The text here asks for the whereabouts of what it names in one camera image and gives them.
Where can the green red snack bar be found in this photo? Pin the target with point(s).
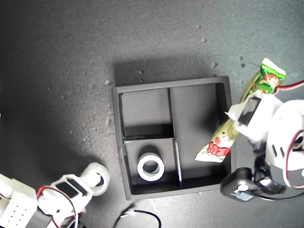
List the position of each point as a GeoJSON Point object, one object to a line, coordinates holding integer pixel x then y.
{"type": "Point", "coordinates": [218, 145]}

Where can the black tray with wells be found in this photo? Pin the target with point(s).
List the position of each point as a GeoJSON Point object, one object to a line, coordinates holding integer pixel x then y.
{"type": "Point", "coordinates": [192, 107]}

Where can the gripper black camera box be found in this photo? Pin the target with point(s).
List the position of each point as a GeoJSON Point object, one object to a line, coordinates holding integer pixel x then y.
{"type": "Point", "coordinates": [235, 183]}

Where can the black camera bracket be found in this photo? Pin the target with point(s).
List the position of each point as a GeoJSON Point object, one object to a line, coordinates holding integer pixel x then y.
{"type": "Point", "coordinates": [259, 164]}

